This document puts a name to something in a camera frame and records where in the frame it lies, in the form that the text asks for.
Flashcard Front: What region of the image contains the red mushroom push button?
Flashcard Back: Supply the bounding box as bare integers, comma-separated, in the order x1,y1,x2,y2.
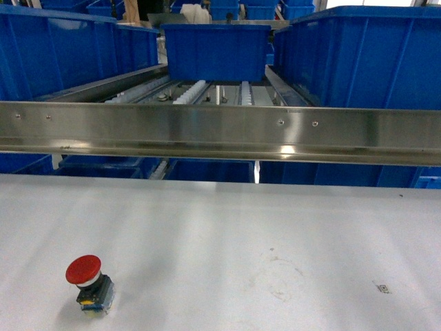
65,254,114,316

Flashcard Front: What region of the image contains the blue bin centre shelf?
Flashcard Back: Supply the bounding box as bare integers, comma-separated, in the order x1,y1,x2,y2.
161,23,271,82

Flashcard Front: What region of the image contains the white roller track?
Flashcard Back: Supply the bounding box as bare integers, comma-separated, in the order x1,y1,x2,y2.
173,80,207,105

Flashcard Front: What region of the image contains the large blue bin right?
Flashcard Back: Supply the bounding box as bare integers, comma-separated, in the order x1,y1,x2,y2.
274,6,440,110

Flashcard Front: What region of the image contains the large blue bin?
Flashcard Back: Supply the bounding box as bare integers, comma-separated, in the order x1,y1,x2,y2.
1,5,158,101
274,6,440,110

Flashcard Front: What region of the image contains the large blue bin left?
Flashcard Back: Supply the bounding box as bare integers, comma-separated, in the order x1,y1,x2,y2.
1,5,158,101

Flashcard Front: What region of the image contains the stainless steel shelf rail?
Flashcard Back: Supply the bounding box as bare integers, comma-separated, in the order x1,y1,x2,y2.
1,102,440,166

